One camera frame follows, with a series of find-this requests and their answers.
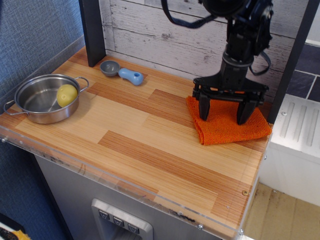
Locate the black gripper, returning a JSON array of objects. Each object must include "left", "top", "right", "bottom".
[{"left": 192, "top": 59, "right": 269, "bottom": 125}]

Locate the orange knitted cloth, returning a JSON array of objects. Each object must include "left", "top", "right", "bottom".
[{"left": 186, "top": 96, "right": 272, "bottom": 146}]

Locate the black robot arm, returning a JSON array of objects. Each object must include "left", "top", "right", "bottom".
[{"left": 192, "top": 0, "right": 273, "bottom": 125}]

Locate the white ribbed side unit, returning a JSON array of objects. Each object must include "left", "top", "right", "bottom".
[{"left": 259, "top": 94, "right": 320, "bottom": 206}]

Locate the grey and blue scoop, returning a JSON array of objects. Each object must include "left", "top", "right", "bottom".
[{"left": 100, "top": 60, "right": 144, "bottom": 86}]

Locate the clear acrylic table guard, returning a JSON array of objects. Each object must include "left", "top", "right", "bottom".
[{"left": 0, "top": 118, "right": 269, "bottom": 240}]

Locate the yellow toy potato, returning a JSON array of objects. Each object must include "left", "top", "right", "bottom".
[{"left": 56, "top": 84, "right": 78, "bottom": 108}]

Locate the silver dispenser button panel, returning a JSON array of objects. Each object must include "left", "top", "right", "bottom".
[{"left": 91, "top": 198, "right": 154, "bottom": 240}]

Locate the stainless steel pot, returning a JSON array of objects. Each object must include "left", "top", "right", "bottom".
[{"left": 3, "top": 74, "right": 90, "bottom": 124}]

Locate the black and yellow object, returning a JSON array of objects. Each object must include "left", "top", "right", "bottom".
[{"left": 0, "top": 213, "right": 31, "bottom": 240}]

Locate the black braided cable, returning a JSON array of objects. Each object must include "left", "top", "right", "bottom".
[{"left": 160, "top": 0, "right": 217, "bottom": 29}]

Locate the dark right frame post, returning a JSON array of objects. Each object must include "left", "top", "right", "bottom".
[{"left": 267, "top": 0, "right": 320, "bottom": 124}]

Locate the dark frame post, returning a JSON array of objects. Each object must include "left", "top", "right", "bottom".
[
  {"left": 267, "top": 0, "right": 320, "bottom": 124},
  {"left": 78, "top": 0, "right": 106, "bottom": 67}
]

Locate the dark left frame post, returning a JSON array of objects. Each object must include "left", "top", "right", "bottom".
[{"left": 78, "top": 0, "right": 106, "bottom": 67}]

